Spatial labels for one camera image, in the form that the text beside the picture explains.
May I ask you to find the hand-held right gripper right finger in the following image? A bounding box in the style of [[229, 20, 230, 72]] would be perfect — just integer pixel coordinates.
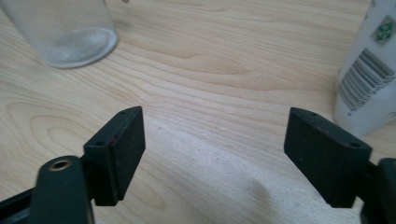
[[283, 106, 374, 209]]

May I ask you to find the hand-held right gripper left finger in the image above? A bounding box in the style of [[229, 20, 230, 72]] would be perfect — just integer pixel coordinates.
[[83, 105, 147, 207]]

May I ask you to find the white printed refill pouch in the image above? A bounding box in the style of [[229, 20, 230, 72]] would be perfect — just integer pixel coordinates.
[[332, 0, 396, 140]]

